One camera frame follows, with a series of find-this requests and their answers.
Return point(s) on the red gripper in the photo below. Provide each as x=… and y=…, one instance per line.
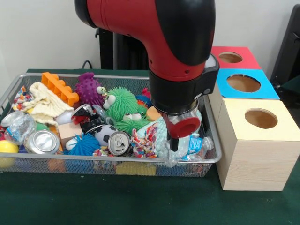
x=185, y=127

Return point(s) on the crushed clear plastic bottle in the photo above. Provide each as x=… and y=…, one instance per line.
x=204, y=145

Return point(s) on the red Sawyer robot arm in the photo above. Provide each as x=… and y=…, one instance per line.
x=140, y=23

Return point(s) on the wooden box with three holes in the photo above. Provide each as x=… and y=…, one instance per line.
x=253, y=164

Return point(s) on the mint green cloth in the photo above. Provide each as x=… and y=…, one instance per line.
x=159, y=132

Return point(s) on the green fuzzy toy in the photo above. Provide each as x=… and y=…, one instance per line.
x=123, y=102

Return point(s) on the small soccer ball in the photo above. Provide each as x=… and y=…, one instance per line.
x=104, y=137

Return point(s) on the dark green table cloth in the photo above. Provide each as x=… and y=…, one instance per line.
x=293, y=85
x=117, y=199

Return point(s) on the blue fuzzy toy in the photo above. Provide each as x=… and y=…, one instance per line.
x=86, y=145

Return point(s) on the purple spiky toy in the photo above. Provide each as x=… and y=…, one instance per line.
x=89, y=89

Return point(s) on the orange toy building block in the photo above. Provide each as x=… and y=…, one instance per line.
x=58, y=86

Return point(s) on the silver drink can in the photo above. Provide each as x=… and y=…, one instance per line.
x=43, y=141

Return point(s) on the cream knitted cloth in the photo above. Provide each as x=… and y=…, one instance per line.
x=47, y=103

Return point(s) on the black flat panel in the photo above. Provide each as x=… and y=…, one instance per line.
x=288, y=47

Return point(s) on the yellow ball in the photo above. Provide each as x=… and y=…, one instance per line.
x=8, y=148

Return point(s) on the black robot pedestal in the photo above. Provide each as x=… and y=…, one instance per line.
x=126, y=54

